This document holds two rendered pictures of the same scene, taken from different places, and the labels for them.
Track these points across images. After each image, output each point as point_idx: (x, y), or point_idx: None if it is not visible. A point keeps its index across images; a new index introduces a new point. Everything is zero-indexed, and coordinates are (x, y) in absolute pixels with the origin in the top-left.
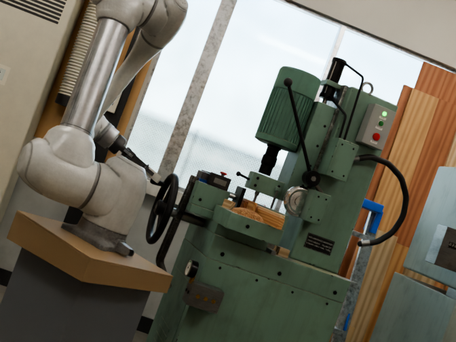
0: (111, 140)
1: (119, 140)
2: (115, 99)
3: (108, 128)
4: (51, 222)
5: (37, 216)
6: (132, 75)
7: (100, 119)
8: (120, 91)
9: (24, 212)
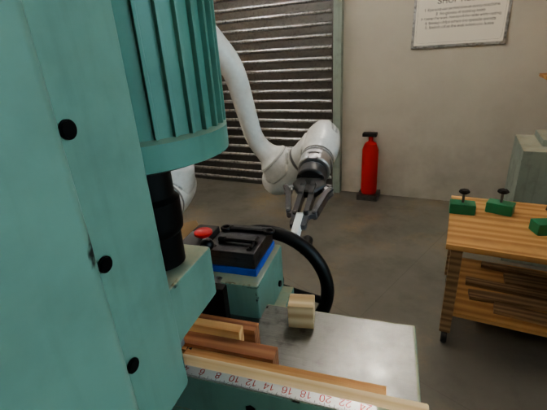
0: (298, 171)
1: (299, 170)
2: (238, 115)
3: (301, 154)
4: (185, 233)
5: (193, 228)
6: (225, 79)
7: (250, 141)
8: (234, 103)
9: (193, 222)
